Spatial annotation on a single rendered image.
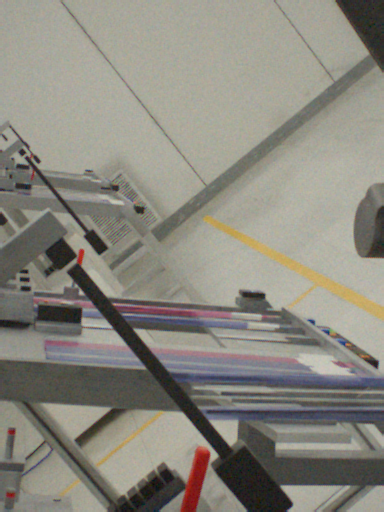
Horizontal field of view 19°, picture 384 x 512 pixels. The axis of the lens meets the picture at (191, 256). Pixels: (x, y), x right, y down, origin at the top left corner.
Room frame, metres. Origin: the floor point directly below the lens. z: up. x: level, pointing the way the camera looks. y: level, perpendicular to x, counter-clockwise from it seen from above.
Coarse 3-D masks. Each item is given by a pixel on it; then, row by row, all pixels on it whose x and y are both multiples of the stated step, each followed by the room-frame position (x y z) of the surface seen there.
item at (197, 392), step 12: (192, 396) 1.14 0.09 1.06; (204, 396) 1.14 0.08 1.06; (216, 396) 1.14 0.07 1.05; (228, 396) 1.14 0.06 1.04; (240, 396) 1.14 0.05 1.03; (252, 396) 1.14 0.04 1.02; (264, 396) 1.14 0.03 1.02; (276, 396) 1.15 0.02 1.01; (288, 396) 1.15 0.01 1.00; (300, 396) 1.15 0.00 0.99; (312, 396) 1.15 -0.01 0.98; (324, 396) 1.15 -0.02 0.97; (336, 396) 1.15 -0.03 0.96; (348, 396) 1.15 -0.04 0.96; (360, 396) 1.16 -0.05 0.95; (372, 396) 1.16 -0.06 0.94
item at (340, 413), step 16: (208, 416) 1.02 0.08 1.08; (224, 416) 1.02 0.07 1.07; (240, 416) 1.03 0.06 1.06; (256, 416) 1.03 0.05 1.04; (272, 416) 1.03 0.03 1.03; (288, 416) 1.03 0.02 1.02; (304, 416) 1.03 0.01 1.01; (320, 416) 1.03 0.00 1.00; (336, 416) 1.04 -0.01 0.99; (352, 416) 1.04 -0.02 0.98; (368, 416) 1.04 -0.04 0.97
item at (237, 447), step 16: (240, 448) 0.59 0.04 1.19; (224, 464) 0.59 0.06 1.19; (240, 464) 0.59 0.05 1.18; (256, 464) 0.59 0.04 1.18; (224, 480) 0.59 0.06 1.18; (240, 480) 0.59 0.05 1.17; (256, 480) 0.59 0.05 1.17; (272, 480) 0.59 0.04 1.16; (240, 496) 0.59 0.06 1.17; (256, 496) 0.59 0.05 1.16; (272, 496) 0.59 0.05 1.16; (288, 496) 0.59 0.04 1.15
